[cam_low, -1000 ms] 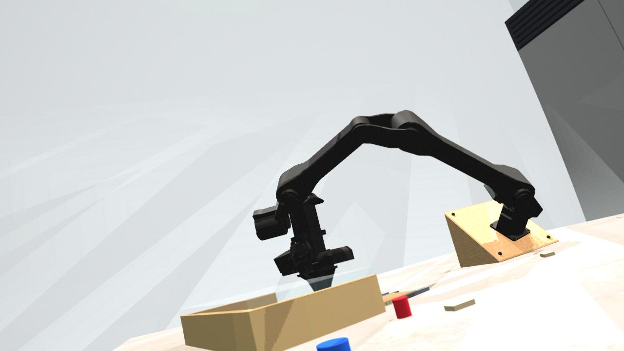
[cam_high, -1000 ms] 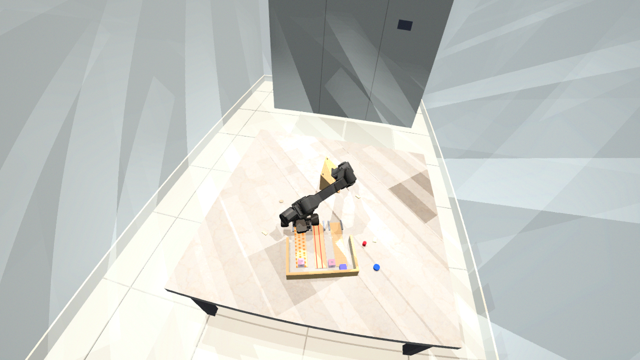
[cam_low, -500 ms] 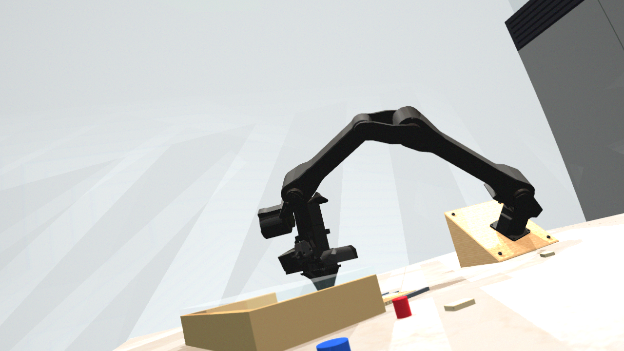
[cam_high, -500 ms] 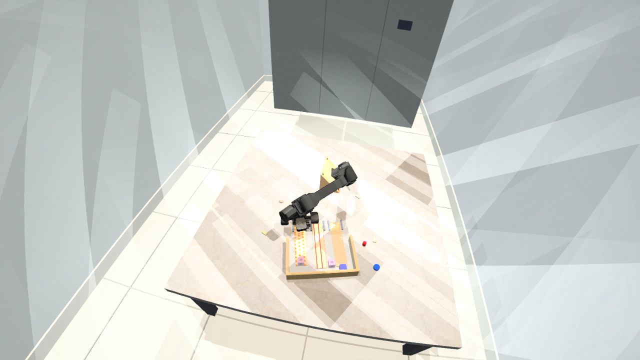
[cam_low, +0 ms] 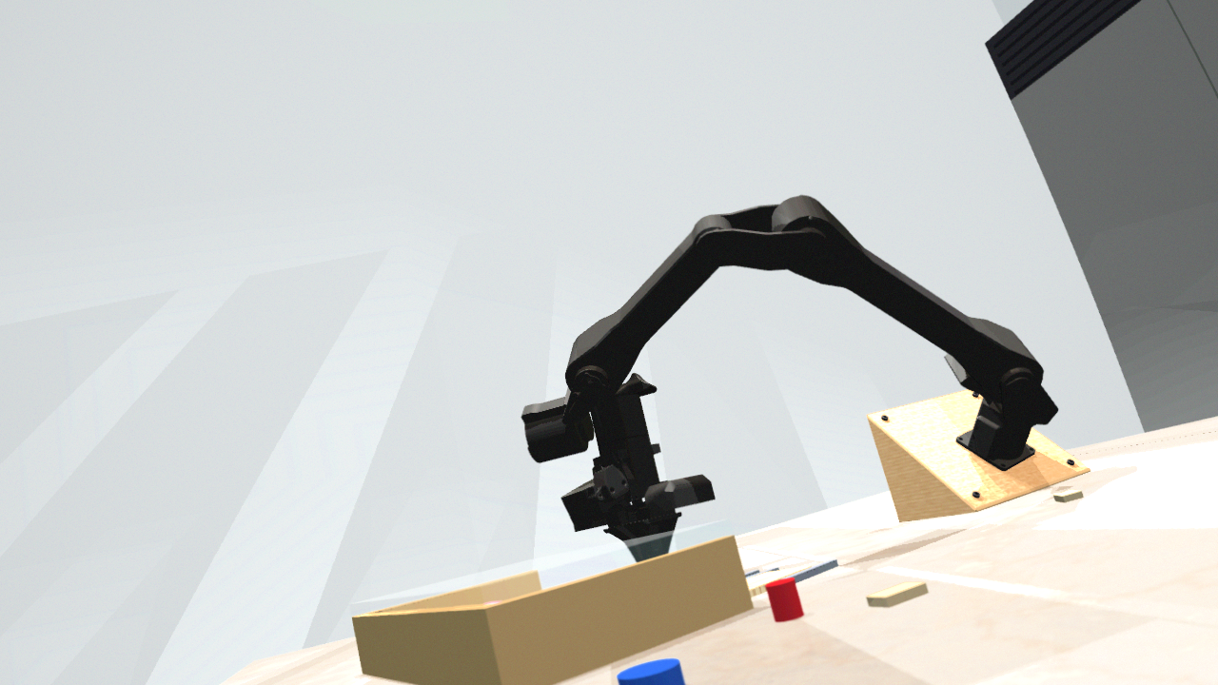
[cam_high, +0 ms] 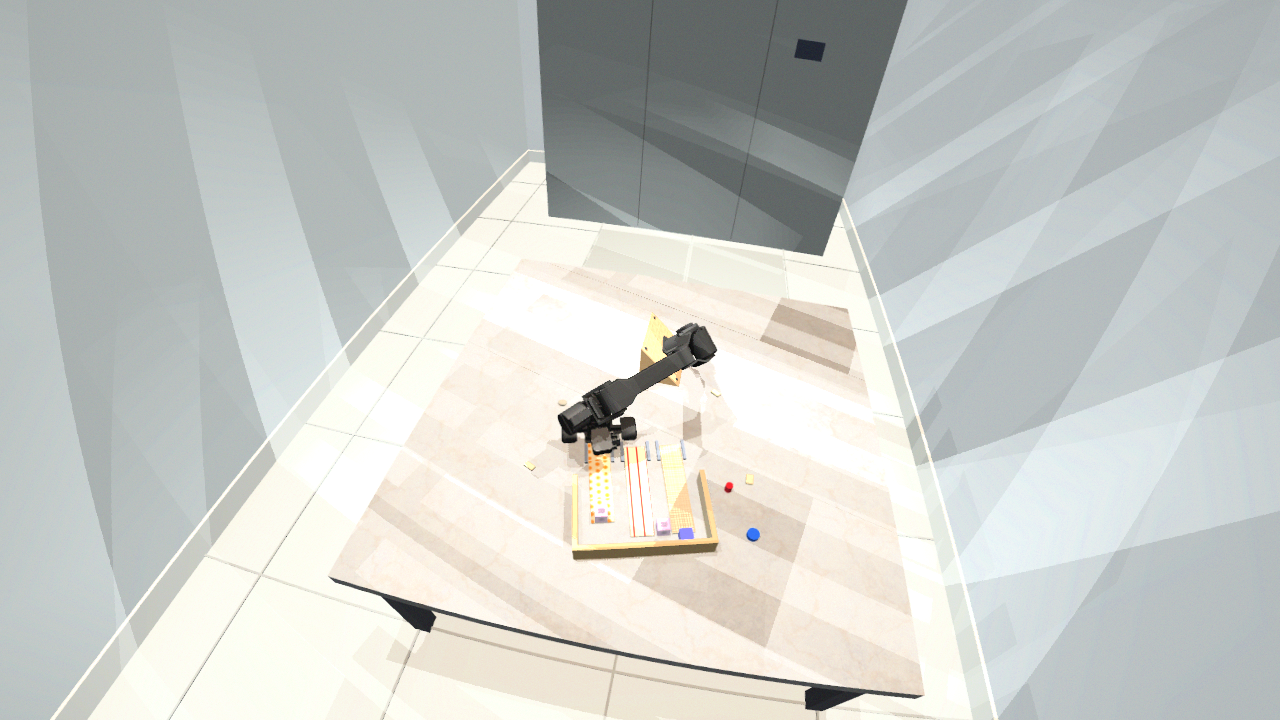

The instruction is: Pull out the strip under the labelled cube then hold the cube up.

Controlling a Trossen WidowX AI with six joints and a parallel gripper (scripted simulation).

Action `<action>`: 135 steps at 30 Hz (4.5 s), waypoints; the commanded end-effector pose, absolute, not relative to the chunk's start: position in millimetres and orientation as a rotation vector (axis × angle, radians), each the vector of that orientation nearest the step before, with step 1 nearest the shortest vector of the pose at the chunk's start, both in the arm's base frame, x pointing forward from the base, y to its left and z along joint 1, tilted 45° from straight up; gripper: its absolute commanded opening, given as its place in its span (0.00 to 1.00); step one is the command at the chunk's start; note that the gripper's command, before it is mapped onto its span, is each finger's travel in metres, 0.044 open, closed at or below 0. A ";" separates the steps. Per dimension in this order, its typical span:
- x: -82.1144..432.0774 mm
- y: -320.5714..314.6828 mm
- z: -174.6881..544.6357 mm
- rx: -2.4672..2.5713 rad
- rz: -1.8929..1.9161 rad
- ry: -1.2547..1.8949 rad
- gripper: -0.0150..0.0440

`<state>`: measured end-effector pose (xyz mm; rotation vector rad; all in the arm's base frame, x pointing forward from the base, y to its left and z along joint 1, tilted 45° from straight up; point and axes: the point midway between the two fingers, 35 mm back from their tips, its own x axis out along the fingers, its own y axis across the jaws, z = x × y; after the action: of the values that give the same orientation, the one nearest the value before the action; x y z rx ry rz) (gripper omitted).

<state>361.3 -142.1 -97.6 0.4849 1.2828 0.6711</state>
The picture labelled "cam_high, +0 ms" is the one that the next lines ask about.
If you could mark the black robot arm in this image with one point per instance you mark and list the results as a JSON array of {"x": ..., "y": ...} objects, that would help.
[{"x": 614, "y": 397}]

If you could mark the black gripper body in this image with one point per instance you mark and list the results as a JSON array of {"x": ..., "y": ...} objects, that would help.
[{"x": 627, "y": 429}]

